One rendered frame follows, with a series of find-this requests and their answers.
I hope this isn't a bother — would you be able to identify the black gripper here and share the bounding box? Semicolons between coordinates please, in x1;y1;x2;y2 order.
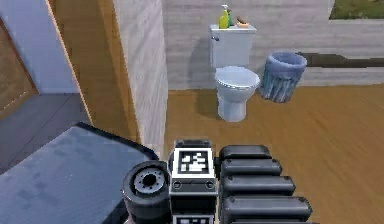
121;160;172;224

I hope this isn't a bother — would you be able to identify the dark blue grey table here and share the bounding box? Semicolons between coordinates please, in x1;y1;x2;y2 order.
0;121;160;224

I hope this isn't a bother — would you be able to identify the white toilet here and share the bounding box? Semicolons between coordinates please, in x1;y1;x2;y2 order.
208;23;261;123

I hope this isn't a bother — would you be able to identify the brown wooden room door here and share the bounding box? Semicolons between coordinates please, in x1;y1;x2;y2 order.
0;19;39;120

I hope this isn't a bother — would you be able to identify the blue grey waste bin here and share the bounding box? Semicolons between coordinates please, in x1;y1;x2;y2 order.
258;51;308;104

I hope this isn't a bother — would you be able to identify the yellow spray bottle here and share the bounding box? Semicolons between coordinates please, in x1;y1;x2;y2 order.
218;4;230;30

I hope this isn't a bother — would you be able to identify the brown scrub brush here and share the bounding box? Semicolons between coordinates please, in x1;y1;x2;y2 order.
235;15;251;29

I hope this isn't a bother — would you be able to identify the window with green view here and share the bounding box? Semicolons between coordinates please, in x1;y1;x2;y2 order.
329;0;384;20

